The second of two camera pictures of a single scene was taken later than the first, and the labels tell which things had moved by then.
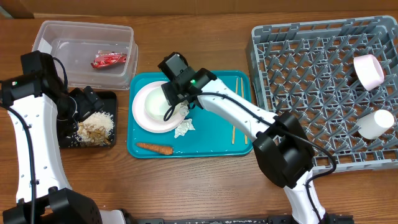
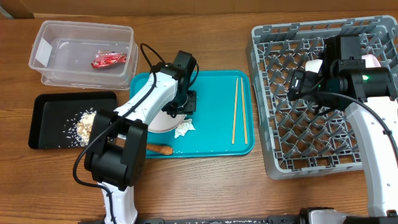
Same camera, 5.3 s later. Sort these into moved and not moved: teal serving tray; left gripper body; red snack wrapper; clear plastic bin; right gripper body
Moved: left gripper body; right gripper body
Not moved: teal serving tray; red snack wrapper; clear plastic bin
